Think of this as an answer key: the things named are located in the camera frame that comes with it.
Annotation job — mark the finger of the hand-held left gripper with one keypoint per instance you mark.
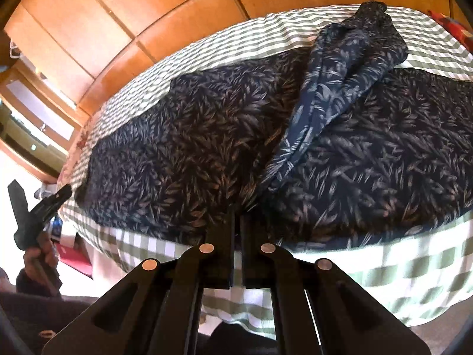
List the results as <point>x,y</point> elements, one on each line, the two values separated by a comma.
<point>51,203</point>
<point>17,203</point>

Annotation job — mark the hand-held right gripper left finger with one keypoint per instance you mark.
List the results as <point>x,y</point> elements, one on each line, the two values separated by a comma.
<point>221,253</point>

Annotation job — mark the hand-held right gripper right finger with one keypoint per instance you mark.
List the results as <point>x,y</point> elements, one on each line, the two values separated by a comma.
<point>253,259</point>

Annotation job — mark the dark leaf-print pants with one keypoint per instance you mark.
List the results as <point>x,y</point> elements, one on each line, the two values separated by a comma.
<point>207,148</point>

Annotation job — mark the person's left forearm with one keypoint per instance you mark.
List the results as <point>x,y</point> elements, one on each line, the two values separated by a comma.
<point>40,318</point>

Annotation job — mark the person's left hand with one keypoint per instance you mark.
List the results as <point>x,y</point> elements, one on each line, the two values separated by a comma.
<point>42,255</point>

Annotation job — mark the red box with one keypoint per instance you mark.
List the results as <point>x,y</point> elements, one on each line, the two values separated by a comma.
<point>75,260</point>

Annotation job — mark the floral mattress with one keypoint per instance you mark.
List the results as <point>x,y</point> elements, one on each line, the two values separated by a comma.
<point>75,148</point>

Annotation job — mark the wooden glass-door cabinet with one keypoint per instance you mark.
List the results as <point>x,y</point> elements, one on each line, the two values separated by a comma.
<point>33,118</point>

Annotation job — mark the wooden panelled wardrobe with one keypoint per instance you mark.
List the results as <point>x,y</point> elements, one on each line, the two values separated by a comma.
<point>111,14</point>

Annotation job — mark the green white checked bed sheet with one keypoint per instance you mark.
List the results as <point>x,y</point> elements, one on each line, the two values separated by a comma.
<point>244,40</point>

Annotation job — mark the red cloth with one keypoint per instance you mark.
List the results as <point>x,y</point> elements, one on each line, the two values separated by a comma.
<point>454,26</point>

